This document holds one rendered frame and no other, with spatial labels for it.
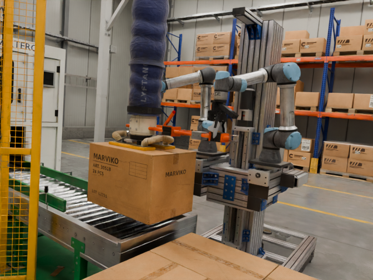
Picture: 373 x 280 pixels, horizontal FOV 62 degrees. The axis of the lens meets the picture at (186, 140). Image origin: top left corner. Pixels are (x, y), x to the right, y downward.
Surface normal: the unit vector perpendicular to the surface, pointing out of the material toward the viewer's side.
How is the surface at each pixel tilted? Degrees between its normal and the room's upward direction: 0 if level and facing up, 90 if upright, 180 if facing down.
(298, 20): 90
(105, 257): 90
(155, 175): 90
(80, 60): 90
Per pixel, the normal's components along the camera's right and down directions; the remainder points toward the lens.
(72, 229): -0.61, 0.02
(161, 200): 0.78, 0.11
